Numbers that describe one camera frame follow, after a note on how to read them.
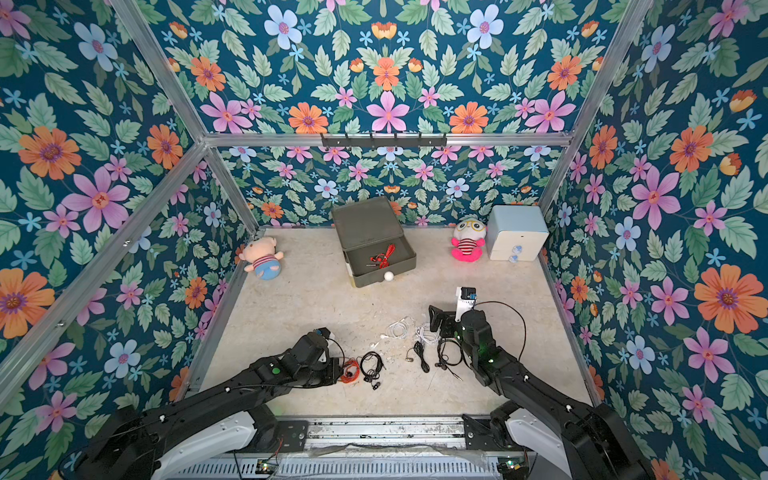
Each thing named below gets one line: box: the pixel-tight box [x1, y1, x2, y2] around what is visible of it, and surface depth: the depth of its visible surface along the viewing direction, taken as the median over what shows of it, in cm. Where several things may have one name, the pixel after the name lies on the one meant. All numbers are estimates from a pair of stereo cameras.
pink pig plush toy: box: [239, 236, 284, 281], surface depth 106 cm
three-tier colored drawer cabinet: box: [332, 196, 417, 288], surface depth 91 cm
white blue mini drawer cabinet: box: [486, 204, 549, 263], surface depth 105 cm
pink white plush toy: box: [451, 217, 487, 263], surface depth 111 cm
